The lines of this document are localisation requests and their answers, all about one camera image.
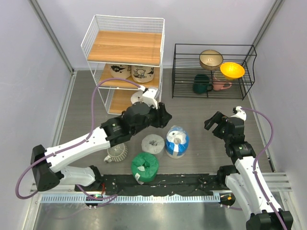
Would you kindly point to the grey paper towel roll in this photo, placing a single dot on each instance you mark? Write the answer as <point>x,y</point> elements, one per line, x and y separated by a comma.
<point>153,144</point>

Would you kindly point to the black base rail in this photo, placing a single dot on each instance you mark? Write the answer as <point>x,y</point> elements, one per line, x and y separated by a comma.
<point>191,184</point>

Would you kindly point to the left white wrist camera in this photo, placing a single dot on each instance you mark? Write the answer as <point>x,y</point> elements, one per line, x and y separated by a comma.
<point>148,96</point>

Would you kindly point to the blue white plastic-wrapped roll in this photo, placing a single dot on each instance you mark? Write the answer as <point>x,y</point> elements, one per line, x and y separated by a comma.
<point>176,142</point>

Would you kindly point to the white wire wooden shelf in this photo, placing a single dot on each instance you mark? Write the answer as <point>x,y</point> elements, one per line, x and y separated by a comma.
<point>126,41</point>

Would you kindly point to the grey ribbed mug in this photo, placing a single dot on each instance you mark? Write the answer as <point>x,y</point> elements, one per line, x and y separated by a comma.
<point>116,153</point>

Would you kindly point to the pink mug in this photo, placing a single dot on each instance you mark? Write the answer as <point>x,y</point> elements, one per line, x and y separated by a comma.
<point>220,82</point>

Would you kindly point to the yellow bowl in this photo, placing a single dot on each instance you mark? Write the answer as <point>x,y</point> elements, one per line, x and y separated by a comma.
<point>232,70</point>

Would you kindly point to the dark green mug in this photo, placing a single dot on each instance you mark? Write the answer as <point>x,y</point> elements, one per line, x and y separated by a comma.
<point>202,84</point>

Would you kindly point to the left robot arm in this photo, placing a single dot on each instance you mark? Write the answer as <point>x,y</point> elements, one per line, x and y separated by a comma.
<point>50,164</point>

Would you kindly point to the white roll blue wrapper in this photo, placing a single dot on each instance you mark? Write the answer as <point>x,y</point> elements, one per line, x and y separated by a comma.
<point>136,97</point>

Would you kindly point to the black wire rack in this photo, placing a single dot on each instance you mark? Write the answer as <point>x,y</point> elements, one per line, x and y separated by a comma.
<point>186,66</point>

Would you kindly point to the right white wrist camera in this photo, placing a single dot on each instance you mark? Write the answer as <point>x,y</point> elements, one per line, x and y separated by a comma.
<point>239,113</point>

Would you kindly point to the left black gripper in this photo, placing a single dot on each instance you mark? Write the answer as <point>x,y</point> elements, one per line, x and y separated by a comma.
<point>164,117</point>

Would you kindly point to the brown paper roll with cartoon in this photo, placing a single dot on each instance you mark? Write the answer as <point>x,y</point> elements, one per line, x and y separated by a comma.
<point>142,74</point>

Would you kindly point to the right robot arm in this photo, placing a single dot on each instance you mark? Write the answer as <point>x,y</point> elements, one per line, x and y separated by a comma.
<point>244,177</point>

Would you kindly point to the slotted cable duct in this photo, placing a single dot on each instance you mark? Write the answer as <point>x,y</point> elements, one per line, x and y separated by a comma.
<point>81,198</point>

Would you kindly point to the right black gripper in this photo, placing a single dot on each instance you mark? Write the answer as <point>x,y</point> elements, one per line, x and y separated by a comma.
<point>218,118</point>

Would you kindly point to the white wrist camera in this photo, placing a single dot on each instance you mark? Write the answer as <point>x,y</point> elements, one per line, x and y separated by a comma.
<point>239,113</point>
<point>148,96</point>

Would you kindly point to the green wrapped paper roll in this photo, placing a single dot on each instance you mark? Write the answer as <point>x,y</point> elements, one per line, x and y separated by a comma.
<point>144,167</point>

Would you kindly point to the brown glass bowl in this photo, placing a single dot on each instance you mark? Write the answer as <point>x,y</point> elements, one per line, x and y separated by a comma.
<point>210,59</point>

